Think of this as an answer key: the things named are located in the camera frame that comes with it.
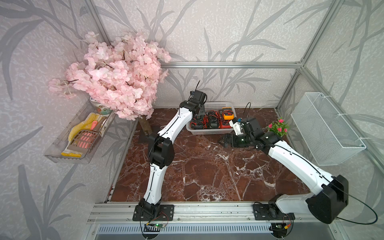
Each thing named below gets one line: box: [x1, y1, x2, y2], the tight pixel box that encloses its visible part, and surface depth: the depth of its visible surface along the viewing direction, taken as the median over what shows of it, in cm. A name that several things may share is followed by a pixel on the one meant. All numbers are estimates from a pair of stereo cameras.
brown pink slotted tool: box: [67, 123, 98, 151], surface depth 62 cm
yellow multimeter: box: [222, 107, 235, 120], surface depth 98 cm
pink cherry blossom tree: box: [48, 31, 172, 121], surface depth 62 cm
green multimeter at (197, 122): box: [189, 114, 204, 130], surface depth 101 cm
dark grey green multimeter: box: [207, 110, 220, 129], surface depth 99 cm
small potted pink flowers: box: [267, 117, 290, 138], surface depth 93 cm
